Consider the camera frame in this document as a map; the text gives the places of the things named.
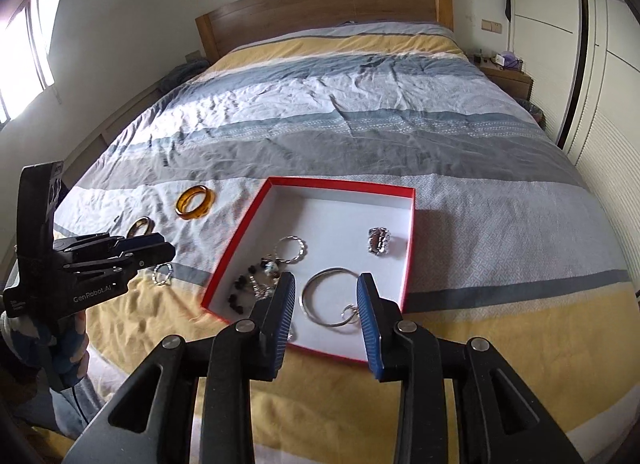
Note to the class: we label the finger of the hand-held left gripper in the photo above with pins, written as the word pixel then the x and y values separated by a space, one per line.
pixel 100 241
pixel 150 254

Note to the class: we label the red cardboard box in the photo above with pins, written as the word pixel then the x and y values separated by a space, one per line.
pixel 340 214

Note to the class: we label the person's left hand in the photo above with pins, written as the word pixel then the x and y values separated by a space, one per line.
pixel 80 344

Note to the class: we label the wall switch plate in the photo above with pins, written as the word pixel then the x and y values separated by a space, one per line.
pixel 491 26

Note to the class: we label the wooden headboard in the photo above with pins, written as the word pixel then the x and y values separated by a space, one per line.
pixel 325 9

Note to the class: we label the white wardrobe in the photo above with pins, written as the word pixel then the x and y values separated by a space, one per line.
pixel 600 69

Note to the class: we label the thin metal bangle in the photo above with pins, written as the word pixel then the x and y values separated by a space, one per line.
pixel 303 294

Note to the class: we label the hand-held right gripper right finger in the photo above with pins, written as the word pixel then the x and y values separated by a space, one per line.
pixel 367 314

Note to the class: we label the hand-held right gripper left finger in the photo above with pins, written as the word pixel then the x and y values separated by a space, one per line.
pixel 282 314

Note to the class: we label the window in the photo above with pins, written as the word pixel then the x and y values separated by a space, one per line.
pixel 30 64

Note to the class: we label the amber translucent bangle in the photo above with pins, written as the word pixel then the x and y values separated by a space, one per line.
pixel 182 209

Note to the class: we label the tortoiseshell bangle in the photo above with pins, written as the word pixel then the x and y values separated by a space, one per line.
pixel 137 229

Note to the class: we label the wooden nightstand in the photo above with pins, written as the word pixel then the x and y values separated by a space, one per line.
pixel 510 82

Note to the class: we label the grey cloth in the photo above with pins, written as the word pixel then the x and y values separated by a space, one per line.
pixel 182 75

